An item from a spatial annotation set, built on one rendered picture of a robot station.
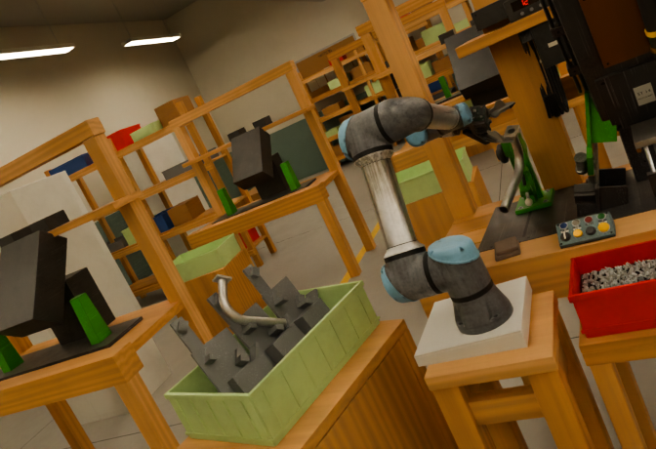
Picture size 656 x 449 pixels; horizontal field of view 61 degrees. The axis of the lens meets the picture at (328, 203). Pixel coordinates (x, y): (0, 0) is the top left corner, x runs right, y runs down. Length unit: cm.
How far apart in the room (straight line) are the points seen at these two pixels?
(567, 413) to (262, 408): 77
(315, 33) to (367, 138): 1101
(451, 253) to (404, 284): 16
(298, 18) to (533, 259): 1116
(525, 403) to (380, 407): 52
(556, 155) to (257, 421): 144
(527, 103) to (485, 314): 102
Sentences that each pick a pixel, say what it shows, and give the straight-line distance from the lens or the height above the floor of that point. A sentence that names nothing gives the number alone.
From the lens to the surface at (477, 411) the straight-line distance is 155.
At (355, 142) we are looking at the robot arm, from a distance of 155.
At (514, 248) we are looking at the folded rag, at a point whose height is 92.
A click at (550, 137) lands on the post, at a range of 228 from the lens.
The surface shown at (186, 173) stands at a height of 141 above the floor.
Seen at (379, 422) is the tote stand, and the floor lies 62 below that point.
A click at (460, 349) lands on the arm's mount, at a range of 150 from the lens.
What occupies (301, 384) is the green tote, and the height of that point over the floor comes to 86.
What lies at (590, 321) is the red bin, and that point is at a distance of 151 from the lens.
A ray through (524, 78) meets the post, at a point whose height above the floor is 133.
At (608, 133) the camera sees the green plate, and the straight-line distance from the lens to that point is 190.
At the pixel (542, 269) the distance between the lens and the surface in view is 180.
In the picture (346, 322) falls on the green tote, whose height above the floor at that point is 89.
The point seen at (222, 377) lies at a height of 93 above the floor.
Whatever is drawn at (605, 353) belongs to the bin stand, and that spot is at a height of 77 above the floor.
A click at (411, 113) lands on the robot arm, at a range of 152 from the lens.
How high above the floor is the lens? 160
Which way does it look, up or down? 10 degrees down
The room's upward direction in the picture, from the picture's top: 25 degrees counter-clockwise
